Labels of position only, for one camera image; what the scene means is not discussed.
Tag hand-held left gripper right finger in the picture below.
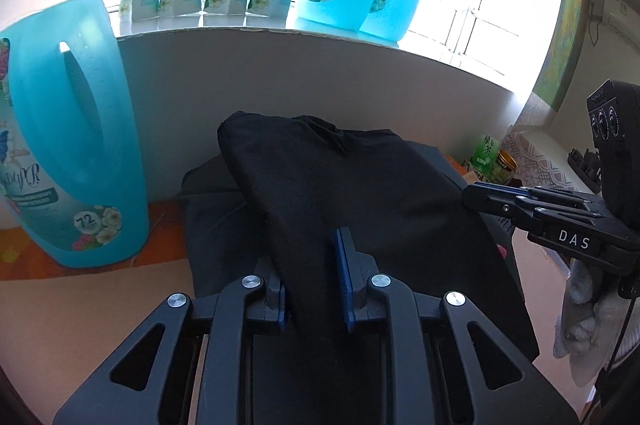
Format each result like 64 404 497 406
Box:
333 226 576 425

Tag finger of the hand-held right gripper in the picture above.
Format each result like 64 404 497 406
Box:
515 186 593 208
461 182 601 236

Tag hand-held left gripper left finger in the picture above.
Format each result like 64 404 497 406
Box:
52 255 288 425

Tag black pants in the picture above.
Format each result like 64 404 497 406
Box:
217 110 540 425

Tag person's right forearm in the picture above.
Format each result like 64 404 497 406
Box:
595 355 640 425

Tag person's right hand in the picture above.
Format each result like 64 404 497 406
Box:
552 250 626 388

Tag black ridged plastic item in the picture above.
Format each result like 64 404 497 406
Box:
567 146 603 188

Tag white lace tablecloth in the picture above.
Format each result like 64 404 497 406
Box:
500 128 601 193

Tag gold lidded tin can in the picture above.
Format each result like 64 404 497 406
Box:
492 150 518 186

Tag green tea bottle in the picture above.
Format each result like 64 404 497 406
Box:
470 134 501 178

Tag folded dark clothes pile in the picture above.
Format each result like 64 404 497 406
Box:
180 145 518 306

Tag pink blanket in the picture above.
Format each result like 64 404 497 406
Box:
0 255 216 406

